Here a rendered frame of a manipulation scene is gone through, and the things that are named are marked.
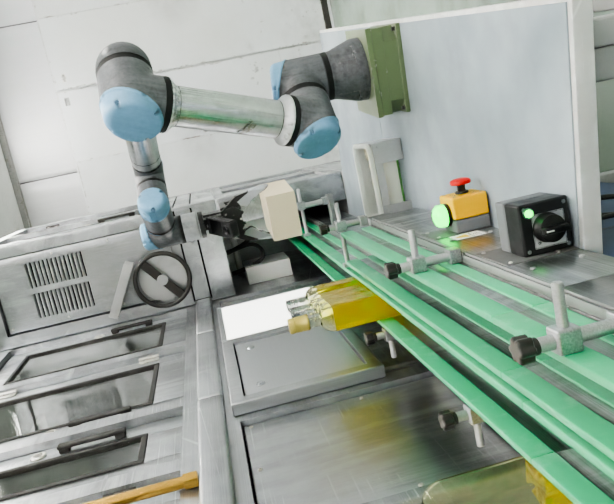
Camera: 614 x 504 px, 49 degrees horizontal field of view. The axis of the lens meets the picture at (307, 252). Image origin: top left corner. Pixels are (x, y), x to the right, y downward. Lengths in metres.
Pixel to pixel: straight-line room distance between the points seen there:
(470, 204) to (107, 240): 1.58
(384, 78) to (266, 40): 3.76
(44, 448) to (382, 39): 1.21
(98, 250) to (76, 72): 2.93
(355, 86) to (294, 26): 3.77
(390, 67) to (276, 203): 0.43
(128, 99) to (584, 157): 0.82
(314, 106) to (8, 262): 1.46
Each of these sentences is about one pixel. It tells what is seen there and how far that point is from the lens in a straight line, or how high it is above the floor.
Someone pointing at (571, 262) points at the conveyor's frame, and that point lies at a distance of 1.00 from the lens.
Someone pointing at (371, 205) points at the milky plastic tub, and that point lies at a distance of 1.93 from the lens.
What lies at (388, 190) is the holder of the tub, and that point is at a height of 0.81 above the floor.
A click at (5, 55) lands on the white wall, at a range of 5.94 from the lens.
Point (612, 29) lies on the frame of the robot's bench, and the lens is 1.09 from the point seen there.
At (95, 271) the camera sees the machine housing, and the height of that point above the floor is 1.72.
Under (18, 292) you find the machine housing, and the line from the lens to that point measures 2.65.
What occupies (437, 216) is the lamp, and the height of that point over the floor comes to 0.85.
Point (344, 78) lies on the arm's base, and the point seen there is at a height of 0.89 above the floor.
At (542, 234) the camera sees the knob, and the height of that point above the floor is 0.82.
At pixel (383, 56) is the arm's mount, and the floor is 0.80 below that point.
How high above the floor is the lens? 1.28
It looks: 7 degrees down
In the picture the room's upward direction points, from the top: 103 degrees counter-clockwise
